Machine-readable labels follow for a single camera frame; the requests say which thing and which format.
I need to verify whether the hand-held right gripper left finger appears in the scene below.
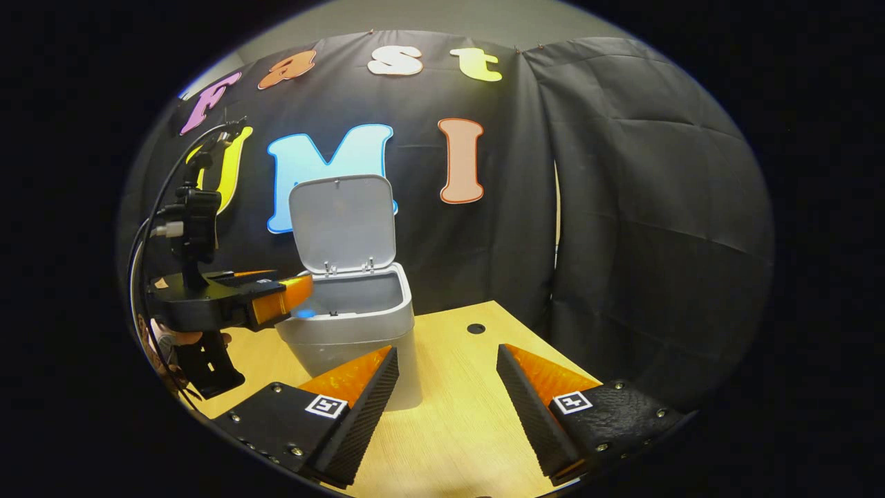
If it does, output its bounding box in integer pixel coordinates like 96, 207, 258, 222
210, 345, 400, 489

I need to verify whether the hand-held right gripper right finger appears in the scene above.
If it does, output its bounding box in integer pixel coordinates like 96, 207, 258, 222
496, 343, 693, 486

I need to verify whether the white desktop garbage bin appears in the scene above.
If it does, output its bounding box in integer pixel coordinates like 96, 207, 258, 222
275, 174, 424, 412

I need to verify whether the wooden desktop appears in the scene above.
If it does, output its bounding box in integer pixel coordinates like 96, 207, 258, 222
180, 299, 602, 498

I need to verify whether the black backdrop cloth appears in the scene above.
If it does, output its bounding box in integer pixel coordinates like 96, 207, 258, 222
118, 31, 775, 416

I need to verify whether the black cable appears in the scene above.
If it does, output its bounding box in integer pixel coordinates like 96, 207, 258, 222
128, 121, 239, 409

